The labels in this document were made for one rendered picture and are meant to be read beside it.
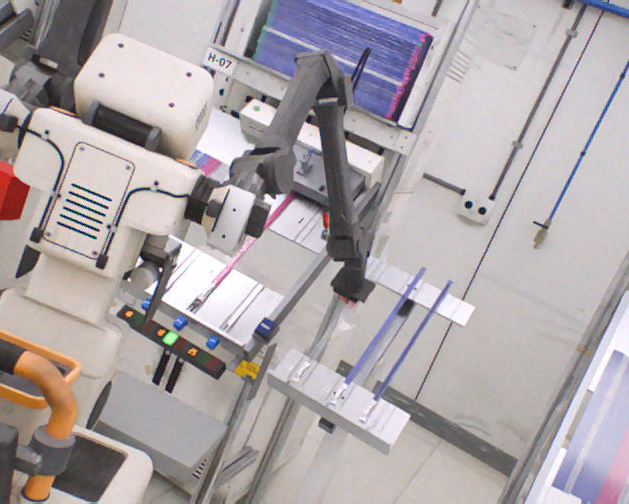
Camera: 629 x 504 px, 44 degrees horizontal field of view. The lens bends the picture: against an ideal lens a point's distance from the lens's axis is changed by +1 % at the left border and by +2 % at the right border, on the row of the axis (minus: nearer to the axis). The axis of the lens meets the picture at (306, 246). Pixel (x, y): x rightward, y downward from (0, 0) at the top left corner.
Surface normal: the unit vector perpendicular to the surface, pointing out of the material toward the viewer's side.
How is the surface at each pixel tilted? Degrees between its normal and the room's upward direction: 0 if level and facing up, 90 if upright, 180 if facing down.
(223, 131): 42
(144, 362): 90
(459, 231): 90
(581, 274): 90
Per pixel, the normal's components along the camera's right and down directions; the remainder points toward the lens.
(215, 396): -0.39, 0.07
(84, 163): -0.03, 0.09
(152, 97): 0.19, -0.45
